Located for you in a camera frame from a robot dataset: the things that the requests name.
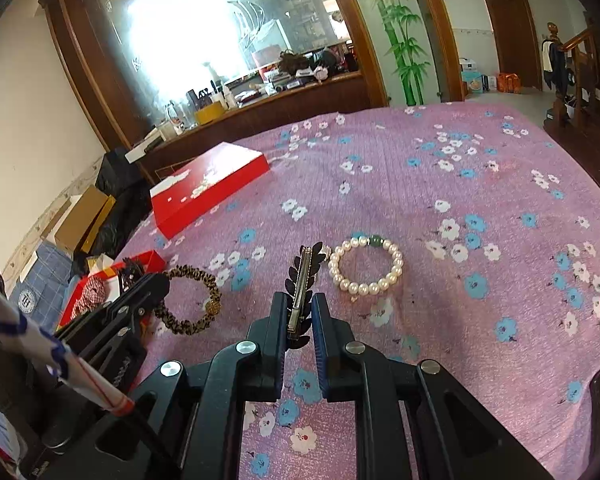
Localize purple floral blanket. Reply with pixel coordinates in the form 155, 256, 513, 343
125, 100, 600, 480

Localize white appliance box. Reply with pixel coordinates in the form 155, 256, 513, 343
459, 57, 486, 95

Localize red cardboard box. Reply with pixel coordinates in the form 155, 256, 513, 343
57, 249, 166, 333

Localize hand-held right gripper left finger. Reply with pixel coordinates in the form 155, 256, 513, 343
55, 291, 290, 480

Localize wooden counter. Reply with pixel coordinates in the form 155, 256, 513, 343
125, 70, 381, 181

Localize striped white stick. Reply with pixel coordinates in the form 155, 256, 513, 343
0, 272, 133, 416

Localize leopard print hair tie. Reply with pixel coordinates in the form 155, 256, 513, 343
152, 265, 222, 336

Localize blue checked cloth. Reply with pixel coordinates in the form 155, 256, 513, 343
17, 242, 81, 331

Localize pearl bracelet with green bead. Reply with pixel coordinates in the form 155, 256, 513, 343
328, 234, 405, 297

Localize plaid fabric scrunchie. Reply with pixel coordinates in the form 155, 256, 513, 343
77, 276, 112, 311

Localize red box lid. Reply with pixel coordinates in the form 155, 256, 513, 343
150, 141, 271, 241

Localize yellow box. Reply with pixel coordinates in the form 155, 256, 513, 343
195, 104, 227, 126

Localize green bamboo wall painting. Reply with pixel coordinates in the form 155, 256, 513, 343
350, 0, 431, 107

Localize clothes on stair post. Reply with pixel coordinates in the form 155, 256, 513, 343
540, 37, 568, 93

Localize black leaf hair clip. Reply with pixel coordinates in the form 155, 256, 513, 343
284, 246, 326, 351

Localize wood-framed glass window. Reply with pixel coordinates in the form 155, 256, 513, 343
40, 0, 388, 161

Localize wooden stair railing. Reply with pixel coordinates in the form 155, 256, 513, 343
542, 12, 600, 161

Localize brown wooden door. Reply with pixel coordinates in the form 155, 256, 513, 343
475, 0, 543, 92

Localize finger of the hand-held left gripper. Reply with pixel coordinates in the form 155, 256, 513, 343
55, 273, 171, 342
65, 304, 157, 362

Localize black hair claw clip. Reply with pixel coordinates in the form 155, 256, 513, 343
115, 257, 146, 291

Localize brown cardboard box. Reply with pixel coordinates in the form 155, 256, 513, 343
40, 185, 117, 256

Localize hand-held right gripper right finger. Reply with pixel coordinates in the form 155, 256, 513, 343
311, 292, 556, 480

